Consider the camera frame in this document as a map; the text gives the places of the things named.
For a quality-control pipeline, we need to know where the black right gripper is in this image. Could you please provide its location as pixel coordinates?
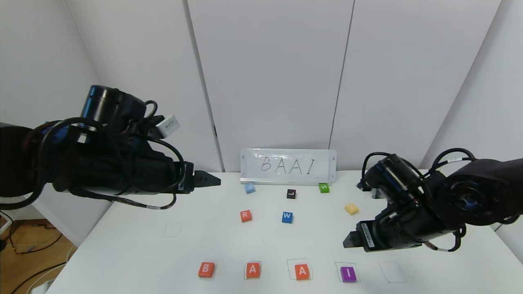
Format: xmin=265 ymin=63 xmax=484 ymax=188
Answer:
xmin=343 ymin=211 xmax=425 ymax=253

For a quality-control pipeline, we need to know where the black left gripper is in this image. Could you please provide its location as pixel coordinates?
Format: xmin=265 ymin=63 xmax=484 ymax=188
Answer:
xmin=160 ymin=161 xmax=221 ymax=194

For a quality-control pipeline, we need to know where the white BAAI sign board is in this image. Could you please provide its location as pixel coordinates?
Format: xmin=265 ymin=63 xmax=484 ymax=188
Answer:
xmin=240 ymin=148 xmax=337 ymax=184

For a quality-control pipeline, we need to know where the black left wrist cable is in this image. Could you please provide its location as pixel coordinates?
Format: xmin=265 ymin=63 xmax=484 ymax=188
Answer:
xmin=141 ymin=100 xmax=185 ymax=196

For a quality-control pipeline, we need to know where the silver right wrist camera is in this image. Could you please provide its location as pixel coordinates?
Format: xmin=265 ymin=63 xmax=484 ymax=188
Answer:
xmin=357 ymin=180 xmax=387 ymax=200

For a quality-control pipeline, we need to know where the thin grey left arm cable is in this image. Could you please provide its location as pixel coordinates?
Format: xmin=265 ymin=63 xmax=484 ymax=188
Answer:
xmin=72 ymin=188 xmax=177 ymax=210

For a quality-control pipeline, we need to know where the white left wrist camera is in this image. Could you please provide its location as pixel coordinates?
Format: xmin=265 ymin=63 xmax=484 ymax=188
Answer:
xmin=155 ymin=115 xmax=181 ymax=139

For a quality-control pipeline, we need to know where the black right camera cable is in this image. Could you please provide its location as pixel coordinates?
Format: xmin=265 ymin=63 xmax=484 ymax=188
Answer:
xmin=361 ymin=151 xmax=395 ymax=192

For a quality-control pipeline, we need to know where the black right arm cable loop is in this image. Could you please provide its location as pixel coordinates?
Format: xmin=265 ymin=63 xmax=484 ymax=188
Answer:
xmin=424 ymin=226 xmax=467 ymax=253

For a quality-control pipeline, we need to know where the black left arm hanging cable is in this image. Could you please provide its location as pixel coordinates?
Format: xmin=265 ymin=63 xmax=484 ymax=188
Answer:
xmin=0 ymin=118 xmax=103 ymax=211

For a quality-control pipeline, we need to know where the black floor cable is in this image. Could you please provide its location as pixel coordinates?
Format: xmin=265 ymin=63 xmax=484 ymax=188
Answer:
xmin=0 ymin=210 xmax=65 ymax=256

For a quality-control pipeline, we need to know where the white floor cable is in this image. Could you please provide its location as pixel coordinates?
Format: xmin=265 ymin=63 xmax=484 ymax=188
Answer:
xmin=12 ymin=245 xmax=78 ymax=294

